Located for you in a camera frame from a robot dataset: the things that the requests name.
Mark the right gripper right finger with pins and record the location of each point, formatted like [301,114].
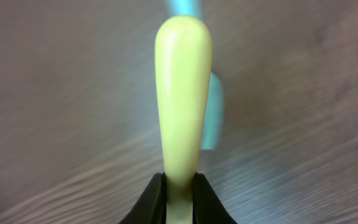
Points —
[207,207]

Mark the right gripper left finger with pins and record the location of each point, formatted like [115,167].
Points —
[151,207]

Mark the blue knife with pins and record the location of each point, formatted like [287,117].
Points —
[214,115]

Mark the cream yellow plastic knife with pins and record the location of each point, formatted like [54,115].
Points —
[183,53]

